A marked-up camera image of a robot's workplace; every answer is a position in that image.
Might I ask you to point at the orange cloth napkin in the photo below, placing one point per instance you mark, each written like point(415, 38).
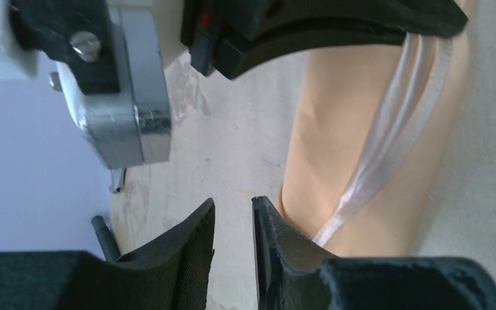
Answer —
point(371, 129)

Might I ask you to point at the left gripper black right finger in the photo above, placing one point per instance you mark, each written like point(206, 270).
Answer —
point(295, 273)

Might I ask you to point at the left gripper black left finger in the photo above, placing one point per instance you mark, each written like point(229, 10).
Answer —
point(170, 272)

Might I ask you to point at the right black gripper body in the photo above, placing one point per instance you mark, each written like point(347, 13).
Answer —
point(233, 37)

